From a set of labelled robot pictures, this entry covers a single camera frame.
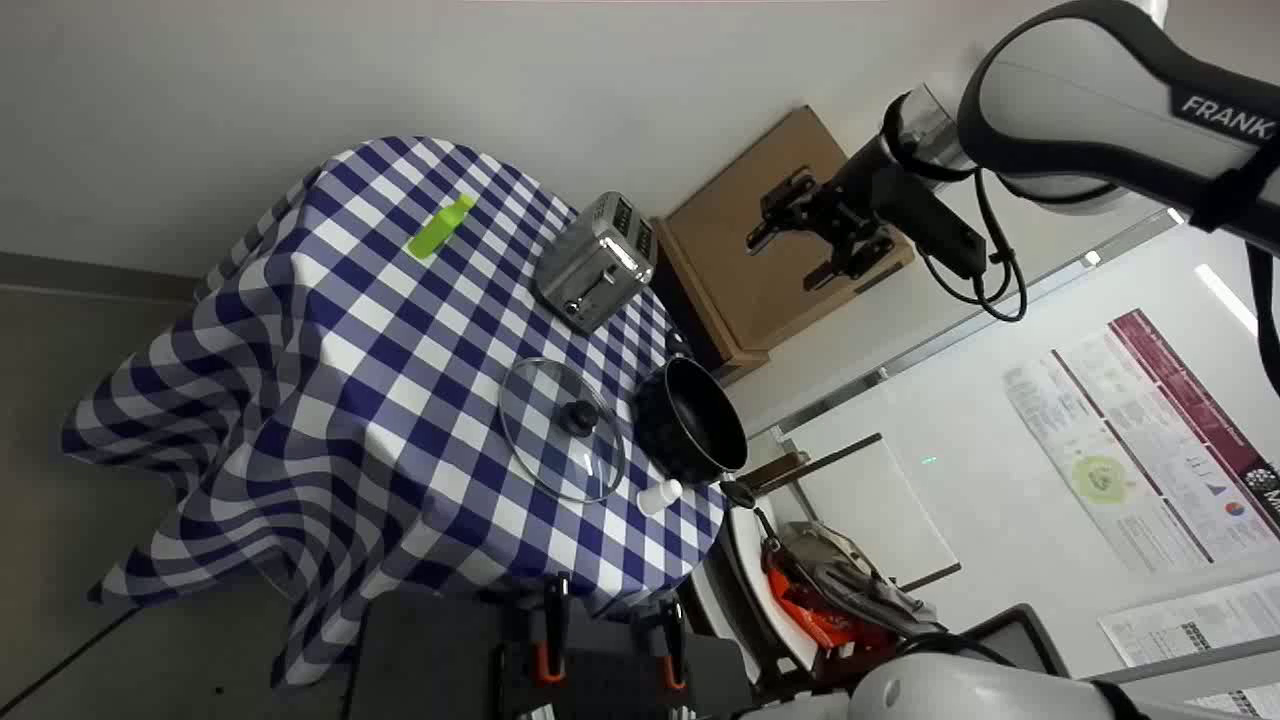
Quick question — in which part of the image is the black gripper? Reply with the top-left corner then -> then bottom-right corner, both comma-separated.
747,139 -> 989,291

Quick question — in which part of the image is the glass lid with black knob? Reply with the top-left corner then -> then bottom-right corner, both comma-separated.
495,355 -> 630,505

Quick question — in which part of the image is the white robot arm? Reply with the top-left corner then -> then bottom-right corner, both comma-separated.
744,0 -> 1280,389

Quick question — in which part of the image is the black pot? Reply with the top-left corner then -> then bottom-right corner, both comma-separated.
631,355 -> 747,483

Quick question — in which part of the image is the brown cardboard box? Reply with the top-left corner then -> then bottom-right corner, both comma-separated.
655,104 -> 920,383

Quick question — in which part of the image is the silver toaster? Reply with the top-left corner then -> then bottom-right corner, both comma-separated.
531,191 -> 655,338

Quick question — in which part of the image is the white round plate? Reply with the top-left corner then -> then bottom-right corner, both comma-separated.
725,507 -> 822,671

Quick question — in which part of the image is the small white cup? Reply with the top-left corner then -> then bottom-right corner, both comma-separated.
638,479 -> 685,518

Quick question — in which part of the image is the orange power tool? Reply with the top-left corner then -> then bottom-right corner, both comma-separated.
761,522 -> 941,651

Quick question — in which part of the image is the green sticky tape strip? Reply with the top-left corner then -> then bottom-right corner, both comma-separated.
408,197 -> 478,261

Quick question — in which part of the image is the blue white checkered tablecloth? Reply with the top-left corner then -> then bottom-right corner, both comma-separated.
62,135 -> 728,690

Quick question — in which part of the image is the white paper sheet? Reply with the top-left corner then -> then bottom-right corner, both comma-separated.
1103,577 -> 1280,668

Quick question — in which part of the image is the black equipment case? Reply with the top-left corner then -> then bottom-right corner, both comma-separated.
344,598 -> 753,720

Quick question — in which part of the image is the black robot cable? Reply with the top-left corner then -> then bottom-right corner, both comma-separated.
917,164 -> 1033,324

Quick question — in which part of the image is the red white wall poster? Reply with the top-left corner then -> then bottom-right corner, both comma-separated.
1003,307 -> 1280,577

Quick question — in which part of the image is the right orange handled clamp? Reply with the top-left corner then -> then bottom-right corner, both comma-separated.
655,604 -> 689,692

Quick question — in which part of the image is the orange handled clamp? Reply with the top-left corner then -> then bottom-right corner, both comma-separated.
531,577 -> 571,684
655,604 -> 689,692

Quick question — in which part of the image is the left orange handled clamp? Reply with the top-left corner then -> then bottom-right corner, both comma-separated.
531,577 -> 571,684

